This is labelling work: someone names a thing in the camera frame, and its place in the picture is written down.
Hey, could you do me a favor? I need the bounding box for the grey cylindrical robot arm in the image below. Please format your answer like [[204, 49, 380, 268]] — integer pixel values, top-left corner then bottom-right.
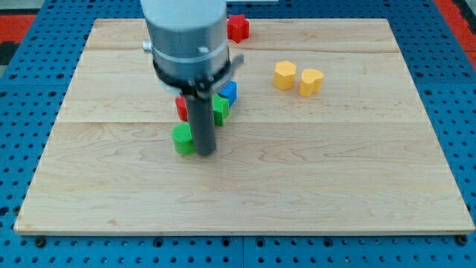
[[141, 0, 231, 97]]

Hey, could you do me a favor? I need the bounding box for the green star block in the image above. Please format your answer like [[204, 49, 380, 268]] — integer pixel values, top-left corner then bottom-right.
[[212, 95, 229, 127]]

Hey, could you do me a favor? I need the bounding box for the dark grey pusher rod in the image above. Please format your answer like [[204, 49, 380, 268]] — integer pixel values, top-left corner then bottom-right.
[[185, 95, 216, 156]]

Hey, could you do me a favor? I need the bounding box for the blue block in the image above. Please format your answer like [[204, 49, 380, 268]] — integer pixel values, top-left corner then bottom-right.
[[218, 81, 237, 107]]

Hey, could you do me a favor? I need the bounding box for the green cylinder block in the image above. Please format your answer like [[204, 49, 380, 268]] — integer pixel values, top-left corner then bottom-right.
[[171, 123, 195, 155]]

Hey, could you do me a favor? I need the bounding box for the yellow hexagon block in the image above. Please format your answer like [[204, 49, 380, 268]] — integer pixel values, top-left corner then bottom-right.
[[273, 60, 297, 90]]

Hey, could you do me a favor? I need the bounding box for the wooden board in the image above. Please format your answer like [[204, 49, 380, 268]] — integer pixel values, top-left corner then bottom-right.
[[14, 19, 475, 236]]

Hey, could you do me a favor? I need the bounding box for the yellow heart block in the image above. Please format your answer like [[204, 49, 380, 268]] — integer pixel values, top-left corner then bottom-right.
[[299, 68, 324, 98]]

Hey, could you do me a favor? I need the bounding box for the red star block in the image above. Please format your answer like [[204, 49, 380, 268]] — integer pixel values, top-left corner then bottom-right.
[[227, 14, 250, 43]]

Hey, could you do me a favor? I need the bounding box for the black clamp ring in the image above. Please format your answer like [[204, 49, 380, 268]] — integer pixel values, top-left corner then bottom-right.
[[152, 54, 245, 100]]

